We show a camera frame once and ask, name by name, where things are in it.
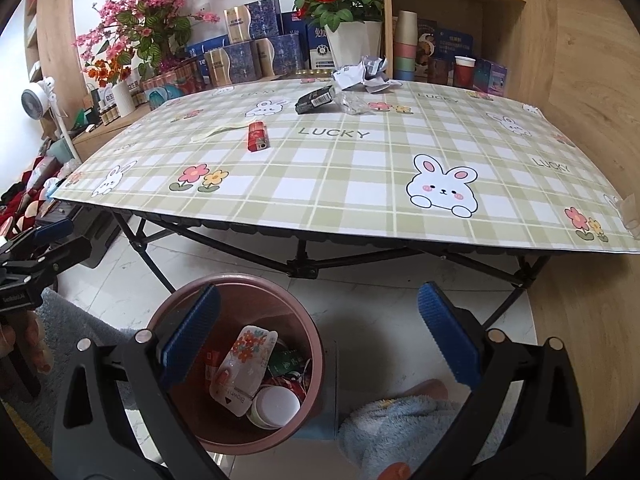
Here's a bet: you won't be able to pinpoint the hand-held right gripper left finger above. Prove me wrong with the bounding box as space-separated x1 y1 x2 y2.
52 284 222 480

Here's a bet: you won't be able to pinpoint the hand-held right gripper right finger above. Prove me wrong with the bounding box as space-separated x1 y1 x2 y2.
417 282 586 480

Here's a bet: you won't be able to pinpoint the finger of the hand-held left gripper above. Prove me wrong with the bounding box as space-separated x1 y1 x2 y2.
0 237 94 286
0 218 76 261

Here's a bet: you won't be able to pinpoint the white flower print pouch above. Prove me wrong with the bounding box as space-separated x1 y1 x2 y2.
207 326 279 417

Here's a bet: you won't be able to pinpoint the green foil packet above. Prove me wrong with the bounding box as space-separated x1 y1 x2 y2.
267 347 312 377

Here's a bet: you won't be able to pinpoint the green paper yogurt cup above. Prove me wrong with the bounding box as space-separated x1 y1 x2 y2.
246 384 303 431

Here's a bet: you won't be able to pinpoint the red plastic wrapper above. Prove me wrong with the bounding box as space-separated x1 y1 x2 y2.
280 372 312 401

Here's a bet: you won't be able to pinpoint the brown plastic bin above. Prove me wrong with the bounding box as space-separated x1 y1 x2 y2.
146 275 327 457

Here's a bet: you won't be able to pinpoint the red lighter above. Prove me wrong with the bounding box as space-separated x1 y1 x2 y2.
246 121 271 152

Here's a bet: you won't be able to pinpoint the clear plastic wrapper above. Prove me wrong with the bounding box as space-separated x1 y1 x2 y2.
332 89 377 117

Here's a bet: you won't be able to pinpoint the black cigarette pack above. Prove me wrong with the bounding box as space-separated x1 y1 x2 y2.
294 86 337 114

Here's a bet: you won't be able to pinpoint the white paper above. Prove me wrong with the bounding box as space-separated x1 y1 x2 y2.
331 54 404 95

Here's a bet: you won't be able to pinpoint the person's left hand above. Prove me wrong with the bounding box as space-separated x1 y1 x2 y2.
0 310 55 377

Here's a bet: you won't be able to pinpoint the black case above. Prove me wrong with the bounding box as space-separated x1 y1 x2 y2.
45 207 123 271

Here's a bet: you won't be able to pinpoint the pile of red bouquets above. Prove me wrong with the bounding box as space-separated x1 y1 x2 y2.
0 152 81 241

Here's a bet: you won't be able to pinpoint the person's right foot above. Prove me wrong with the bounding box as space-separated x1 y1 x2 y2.
377 379 449 480

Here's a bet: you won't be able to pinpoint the grey fluffy rug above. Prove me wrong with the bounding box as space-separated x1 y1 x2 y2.
0 287 151 431

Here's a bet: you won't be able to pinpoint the low wooden cabinet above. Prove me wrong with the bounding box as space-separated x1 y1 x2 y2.
70 75 281 161

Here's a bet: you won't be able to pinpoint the fluffy blue slipper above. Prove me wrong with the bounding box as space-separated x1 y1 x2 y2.
337 394 483 480

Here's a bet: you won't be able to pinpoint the white standing fan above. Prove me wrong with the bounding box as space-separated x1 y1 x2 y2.
21 76 77 162

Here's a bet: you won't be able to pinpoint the orange flowers in white vase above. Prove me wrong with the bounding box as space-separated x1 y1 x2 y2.
82 54 137 117

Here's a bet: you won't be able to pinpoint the striped planter with purple flowers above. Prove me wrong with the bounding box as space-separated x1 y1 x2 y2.
140 57 207 110

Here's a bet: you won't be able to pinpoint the folding table with checked cloth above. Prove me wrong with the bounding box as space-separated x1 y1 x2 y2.
47 79 640 253

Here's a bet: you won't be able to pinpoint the tall wooden bookshelf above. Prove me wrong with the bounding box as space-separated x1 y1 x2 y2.
22 0 83 126

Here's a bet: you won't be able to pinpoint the pink blossom artificial plant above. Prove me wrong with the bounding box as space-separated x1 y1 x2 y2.
75 0 222 83

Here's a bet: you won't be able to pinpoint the small purple box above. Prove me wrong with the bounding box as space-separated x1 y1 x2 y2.
475 57 508 96

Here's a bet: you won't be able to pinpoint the dark brown glass cup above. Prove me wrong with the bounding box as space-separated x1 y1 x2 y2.
429 57 451 86

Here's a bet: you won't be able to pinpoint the red paper cup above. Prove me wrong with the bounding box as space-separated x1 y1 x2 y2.
452 56 477 90

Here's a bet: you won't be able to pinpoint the gold decorative tray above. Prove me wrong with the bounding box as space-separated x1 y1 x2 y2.
280 69 337 82

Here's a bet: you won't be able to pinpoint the stack of pastel cups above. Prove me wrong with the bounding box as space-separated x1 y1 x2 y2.
392 10 419 82

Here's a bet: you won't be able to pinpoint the dark blue picture box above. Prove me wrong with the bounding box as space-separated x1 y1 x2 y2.
416 19 475 61

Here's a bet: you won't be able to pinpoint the red roses in white pot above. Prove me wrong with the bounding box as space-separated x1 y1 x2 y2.
290 0 386 68

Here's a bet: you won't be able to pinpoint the dark blue white label box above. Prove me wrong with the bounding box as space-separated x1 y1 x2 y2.
307 25 337 71

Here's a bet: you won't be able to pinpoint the black folding table frame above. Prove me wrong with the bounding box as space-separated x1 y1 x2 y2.
107 210 546 331

